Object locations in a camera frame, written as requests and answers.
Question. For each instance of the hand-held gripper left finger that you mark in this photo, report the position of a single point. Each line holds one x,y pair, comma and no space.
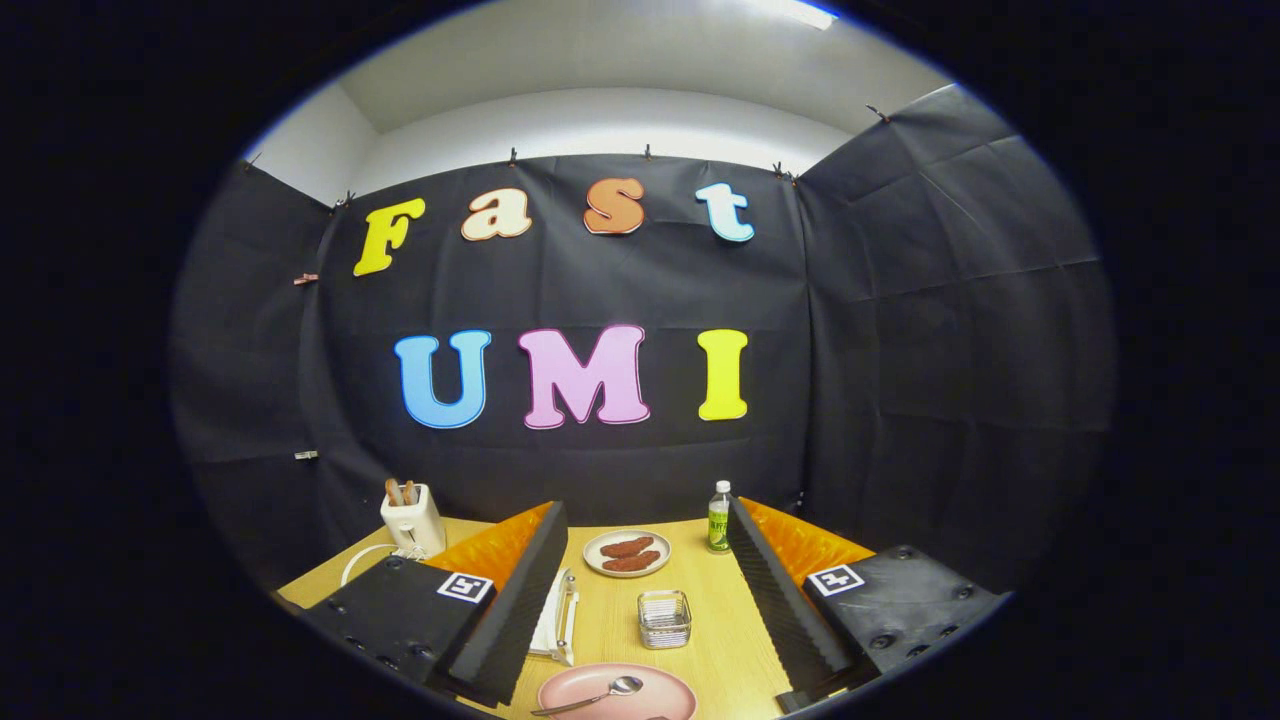
515,610

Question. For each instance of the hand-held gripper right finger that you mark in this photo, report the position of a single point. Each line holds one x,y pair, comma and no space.
785,610

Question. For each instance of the metal spoon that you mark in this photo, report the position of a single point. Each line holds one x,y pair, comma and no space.
625,685

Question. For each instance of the pink plate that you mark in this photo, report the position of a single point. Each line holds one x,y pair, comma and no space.
655,692

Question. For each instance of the beige plate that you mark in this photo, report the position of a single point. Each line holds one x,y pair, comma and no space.
594,553

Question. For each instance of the green tea bottle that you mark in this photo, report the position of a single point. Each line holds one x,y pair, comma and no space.
719,525

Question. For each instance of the brown meat patty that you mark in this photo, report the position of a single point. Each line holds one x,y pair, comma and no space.
627,547
632,561

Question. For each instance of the white toaster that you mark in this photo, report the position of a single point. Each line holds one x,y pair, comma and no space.
415,527

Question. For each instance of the black backdrop cloth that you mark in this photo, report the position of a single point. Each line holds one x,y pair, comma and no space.
600,470

